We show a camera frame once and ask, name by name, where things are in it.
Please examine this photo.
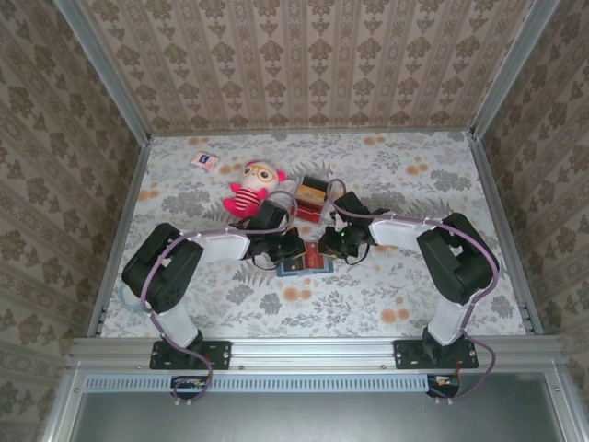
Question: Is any black wiring connector box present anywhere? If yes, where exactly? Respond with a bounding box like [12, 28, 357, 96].
[425, 373, 461, 400]
[170, 375, 208, 400]

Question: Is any beige gold credit card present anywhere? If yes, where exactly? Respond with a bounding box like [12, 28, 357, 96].
[295, 183, 327, 204]

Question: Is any aluminium side rail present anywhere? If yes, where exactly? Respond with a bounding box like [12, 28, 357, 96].
[468, 133, 544, 335]
[87, 135, 153, 340]

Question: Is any slotted grey cable duct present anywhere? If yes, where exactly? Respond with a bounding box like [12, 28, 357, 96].
[84, 373, 428, 393]

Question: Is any aluminium front rail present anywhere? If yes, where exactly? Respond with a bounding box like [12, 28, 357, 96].
[67, 334, 565, 369]

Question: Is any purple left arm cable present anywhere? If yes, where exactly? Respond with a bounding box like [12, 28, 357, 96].
[140, 191, 300, 409]

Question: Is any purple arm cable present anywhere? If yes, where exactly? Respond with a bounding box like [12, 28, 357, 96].
[327, 178, 502, 406]
[140, 191, 300, 409]

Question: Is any aluminium frame post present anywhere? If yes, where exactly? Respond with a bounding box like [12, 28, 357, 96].
[468, 0, 560, 139]
[53, 0, 153, 144]

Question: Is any floral table cloth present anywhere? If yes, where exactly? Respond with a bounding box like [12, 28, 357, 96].
[98, 131, 530, 340]

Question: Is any pink striped plush toy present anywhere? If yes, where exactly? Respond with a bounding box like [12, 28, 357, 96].
[223, 158, 287, 218]

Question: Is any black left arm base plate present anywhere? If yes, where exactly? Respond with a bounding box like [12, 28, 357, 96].
[150, 339, 232, 372]

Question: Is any blue card holder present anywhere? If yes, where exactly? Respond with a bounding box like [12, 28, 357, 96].
[275, 241, 335, 277]

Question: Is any grey metal panel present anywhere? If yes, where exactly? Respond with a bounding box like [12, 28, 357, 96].
[43, 371, 589, 442]

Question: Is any red packet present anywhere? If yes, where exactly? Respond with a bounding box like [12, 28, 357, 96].
[289, 174, 333, 227]

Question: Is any aluminium back rail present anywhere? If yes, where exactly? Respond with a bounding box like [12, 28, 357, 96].
[147, 128, 475, 138]

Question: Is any small pink tissue pack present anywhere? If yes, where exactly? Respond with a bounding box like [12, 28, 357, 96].
[191, 150, 220, 172]

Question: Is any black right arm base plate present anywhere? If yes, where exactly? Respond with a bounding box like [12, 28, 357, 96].
[392, 339, 479, 371]

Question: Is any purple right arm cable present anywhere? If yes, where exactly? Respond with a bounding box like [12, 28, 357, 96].
[327, 178, 502, 406]

